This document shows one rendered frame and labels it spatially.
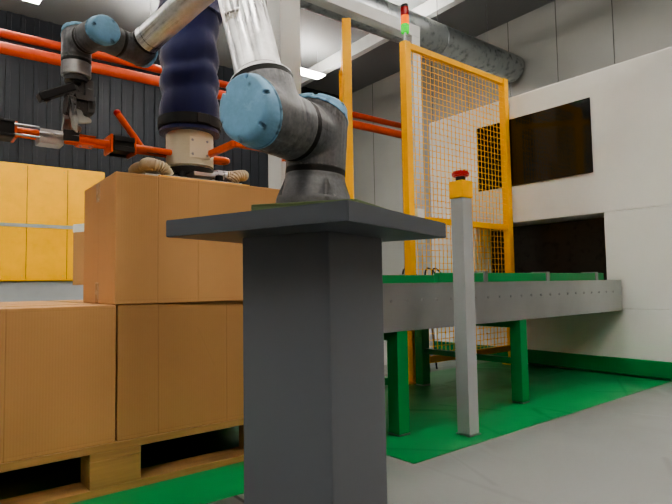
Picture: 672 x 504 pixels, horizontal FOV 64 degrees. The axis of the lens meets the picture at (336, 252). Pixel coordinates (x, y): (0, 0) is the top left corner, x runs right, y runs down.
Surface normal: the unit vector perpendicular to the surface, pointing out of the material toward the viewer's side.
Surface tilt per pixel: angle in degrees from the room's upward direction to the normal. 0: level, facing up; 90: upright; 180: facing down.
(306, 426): 90
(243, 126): 92
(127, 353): 90
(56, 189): 90
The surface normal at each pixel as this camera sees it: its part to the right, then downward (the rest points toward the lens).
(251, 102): -0.55, 0.00
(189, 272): 0.60, -0.06
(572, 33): -0.79, -0.03
